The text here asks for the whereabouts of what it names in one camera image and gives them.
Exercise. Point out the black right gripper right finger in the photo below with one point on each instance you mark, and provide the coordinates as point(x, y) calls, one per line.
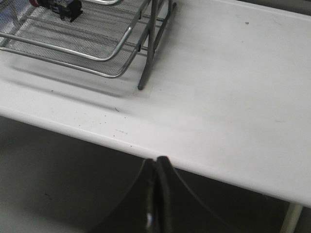
point(179, 208)

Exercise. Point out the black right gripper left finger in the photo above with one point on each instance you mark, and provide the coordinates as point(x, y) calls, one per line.
point(136, 212)

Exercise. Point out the silver mesh tray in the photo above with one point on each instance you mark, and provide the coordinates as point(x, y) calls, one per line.
point(112, 68)
point(98, 33)

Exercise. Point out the red emergency stop button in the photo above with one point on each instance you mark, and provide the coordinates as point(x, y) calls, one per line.
point(70, 9)

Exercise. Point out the silver wire rack frame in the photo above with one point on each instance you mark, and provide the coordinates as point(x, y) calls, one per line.
point(155, 29)

